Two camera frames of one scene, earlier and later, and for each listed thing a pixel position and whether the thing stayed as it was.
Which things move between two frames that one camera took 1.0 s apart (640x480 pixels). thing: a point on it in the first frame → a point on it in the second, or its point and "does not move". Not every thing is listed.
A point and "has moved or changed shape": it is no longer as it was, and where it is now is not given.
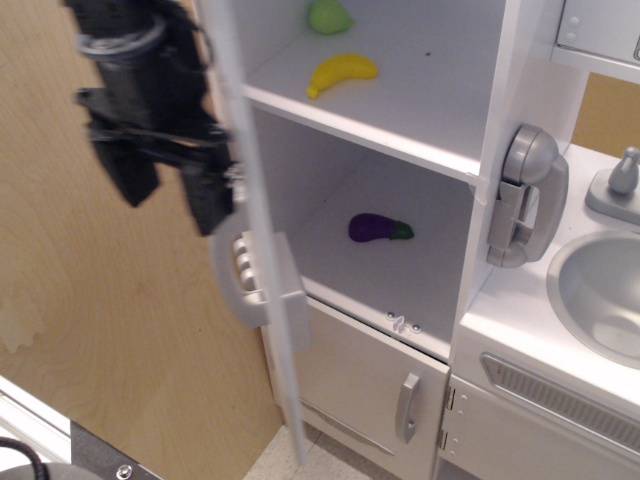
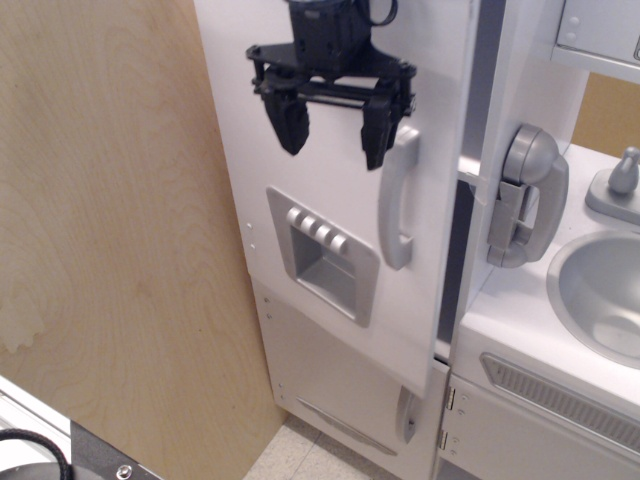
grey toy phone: [531, 160] does not move
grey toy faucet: [616, 191] does not move
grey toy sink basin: [593, 285] does not move
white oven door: [490, 434] does not move
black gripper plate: [112, 121] → [378, 83]
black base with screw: [91, 458] does not move
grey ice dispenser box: [268, 273] → [325, 261]
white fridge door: [224, 21] has moved or changed shape
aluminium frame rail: [25, 417] does not move
